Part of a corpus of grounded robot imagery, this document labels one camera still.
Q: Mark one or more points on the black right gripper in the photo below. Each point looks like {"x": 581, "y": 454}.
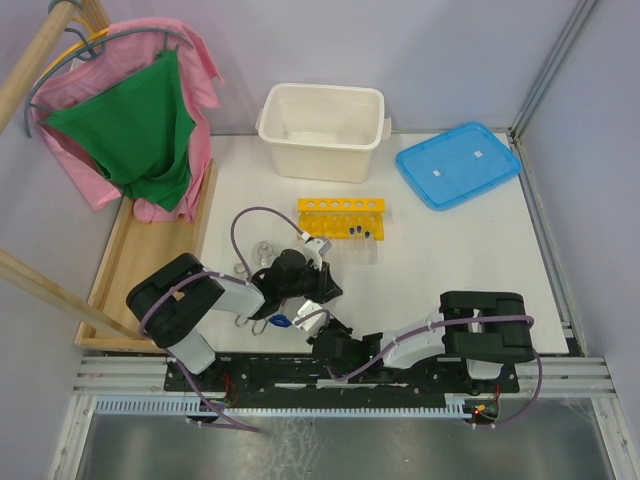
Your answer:
{"x": 332, "y": 323}

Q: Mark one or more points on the metal crucible tongs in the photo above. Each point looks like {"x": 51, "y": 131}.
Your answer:
{"x": 257, "y": 327}

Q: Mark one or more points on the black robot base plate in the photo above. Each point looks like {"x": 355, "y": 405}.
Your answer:
{"x": 292, "y": 381}

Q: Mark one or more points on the yellow test tube rack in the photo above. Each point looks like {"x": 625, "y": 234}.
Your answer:
{"x": 332, "y": 217}

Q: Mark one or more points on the blue plastic bin lid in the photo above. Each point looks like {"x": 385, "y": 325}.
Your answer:
{"x": 457, "y": 166}

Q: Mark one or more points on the green shirt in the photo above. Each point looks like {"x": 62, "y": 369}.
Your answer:
{"x": 137, "y": 133}

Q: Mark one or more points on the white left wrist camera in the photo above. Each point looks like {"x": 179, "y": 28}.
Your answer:
{"x": 315, "y": 248}

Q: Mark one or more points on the pink shirt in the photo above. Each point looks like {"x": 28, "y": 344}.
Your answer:
{"x": 125, "y": 56}

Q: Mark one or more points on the grey slotted cable duct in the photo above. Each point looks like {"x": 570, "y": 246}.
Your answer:
{"x": 189, "y": 404}

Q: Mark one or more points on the yellow clothes hanger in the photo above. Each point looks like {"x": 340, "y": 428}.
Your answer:
{"x": 93, "y": 35}

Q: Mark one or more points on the small glass flask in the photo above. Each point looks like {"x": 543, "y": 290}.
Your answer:
{"x": 264, "y": 254}

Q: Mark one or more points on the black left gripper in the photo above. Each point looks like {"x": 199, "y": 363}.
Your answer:
{"x": 326, "y": 288}

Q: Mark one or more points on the aluminium frame post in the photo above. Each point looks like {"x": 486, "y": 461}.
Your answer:
{"x": 572, "y": 32}

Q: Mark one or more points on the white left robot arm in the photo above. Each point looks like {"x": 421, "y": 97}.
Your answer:
{"x": 171, "y": 303}

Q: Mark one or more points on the wooden clothes rack frame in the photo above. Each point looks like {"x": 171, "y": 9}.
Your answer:
{"x": 134, "y": 249}

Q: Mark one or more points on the small glass beaker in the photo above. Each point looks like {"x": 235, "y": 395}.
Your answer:
{"x": 239, "y": 269}

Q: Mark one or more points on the small green circuit board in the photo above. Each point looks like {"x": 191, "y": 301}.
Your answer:
{"x": 487, "y": 410}

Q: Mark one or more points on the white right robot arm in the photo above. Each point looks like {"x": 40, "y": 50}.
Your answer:
{"x": 484, "y": 330}

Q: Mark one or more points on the grey clothes hanger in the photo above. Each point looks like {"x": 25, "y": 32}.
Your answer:
{"x": 92, "y": 51}

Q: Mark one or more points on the white plastic storage bin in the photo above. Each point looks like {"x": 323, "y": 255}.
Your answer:
{"x": 323, "y": 132}

